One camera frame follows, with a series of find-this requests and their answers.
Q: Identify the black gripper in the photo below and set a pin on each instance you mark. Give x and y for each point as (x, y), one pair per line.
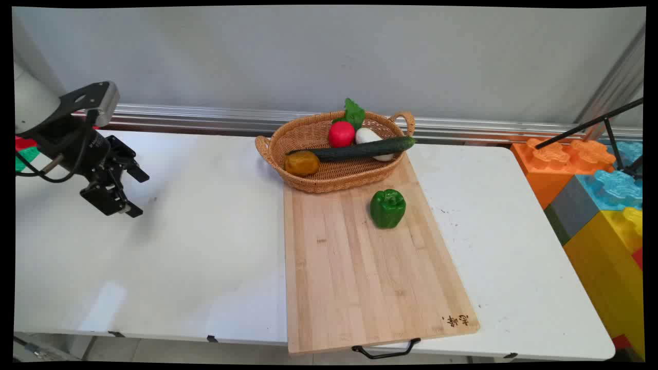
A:
(77, 146)

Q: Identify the yellow-brown toy potato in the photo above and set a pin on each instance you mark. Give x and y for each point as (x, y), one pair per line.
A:
(302, 164)

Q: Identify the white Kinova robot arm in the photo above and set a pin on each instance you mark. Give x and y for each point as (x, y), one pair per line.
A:
(31, 103)

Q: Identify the woven wicker basket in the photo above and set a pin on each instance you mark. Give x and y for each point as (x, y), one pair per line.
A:
(334, 180)

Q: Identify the red radish with green leaves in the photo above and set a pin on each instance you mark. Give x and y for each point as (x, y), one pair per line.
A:
(342, 135)

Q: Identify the dark green cucumber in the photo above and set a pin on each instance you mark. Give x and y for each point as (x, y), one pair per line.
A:
(360, 150)

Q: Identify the white toy vegetable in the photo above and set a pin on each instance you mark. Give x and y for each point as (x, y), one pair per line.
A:
(366, 135)

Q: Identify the wooden cutting board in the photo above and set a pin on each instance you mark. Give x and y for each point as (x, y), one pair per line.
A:
(360, 272)

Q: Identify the green bell pepper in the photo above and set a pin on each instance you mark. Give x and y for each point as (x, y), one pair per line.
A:
(387, 208)

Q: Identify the orange foam block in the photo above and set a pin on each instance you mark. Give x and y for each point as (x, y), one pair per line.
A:
(550, 169)

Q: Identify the grey foam block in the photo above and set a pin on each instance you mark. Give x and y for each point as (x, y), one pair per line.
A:
(573, 208)

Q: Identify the black tripod stand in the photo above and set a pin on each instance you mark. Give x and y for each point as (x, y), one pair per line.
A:
(591, 123)

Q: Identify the small red foam block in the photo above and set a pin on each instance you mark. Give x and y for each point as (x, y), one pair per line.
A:
(638, 258)

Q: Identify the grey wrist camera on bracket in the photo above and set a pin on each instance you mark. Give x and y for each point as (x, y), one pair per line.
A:
(100, 100)

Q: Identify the aluminium rail along wall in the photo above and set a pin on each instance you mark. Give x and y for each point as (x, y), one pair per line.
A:
(231, 119)

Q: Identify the diagonal aluminium post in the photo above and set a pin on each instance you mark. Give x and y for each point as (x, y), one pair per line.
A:
(617, 82)

